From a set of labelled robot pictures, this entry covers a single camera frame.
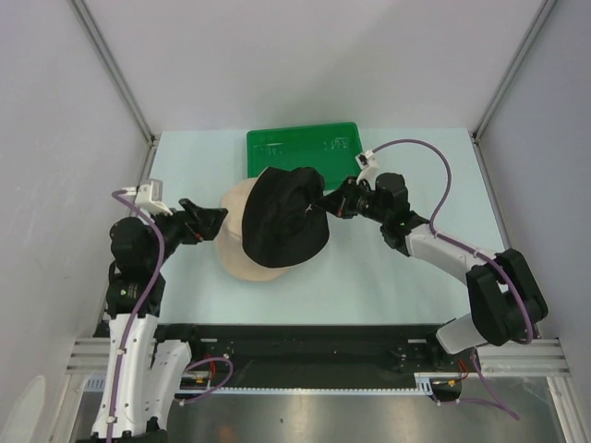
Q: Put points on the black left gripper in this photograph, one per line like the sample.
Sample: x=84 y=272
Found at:
x=196 y=223

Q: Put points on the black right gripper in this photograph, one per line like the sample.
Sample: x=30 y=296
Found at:
x=339 y=202

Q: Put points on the beige smile bucket hat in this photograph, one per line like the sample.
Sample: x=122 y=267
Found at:
x=229 y=240

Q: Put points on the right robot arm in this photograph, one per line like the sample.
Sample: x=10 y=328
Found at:
x=505 y=300

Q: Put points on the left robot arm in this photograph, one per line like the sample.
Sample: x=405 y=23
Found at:
x=143 y=371

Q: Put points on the green plastic tray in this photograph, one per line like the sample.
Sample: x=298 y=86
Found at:
x=331 y=149

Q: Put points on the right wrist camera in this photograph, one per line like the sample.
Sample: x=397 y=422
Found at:
x=368 y=166

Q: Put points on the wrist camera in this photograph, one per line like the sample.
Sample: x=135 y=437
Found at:
x=368 y=166
x=149 y=197

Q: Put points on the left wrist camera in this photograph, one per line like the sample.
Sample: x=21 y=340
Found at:
x=149 y=197

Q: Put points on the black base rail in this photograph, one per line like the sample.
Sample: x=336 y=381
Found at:
x=317 y=357

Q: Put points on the white cable duct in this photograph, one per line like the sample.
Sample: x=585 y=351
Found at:
x=420 y=386

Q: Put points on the aluminium frame post left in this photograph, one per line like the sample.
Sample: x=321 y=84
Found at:
x=100 y=46

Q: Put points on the aluminium frame post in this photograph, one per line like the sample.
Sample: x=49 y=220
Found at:
x=510 y=74
x=100 y=46

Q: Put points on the aluminium frame post right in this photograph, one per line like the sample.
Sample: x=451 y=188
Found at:
x=510 y=74

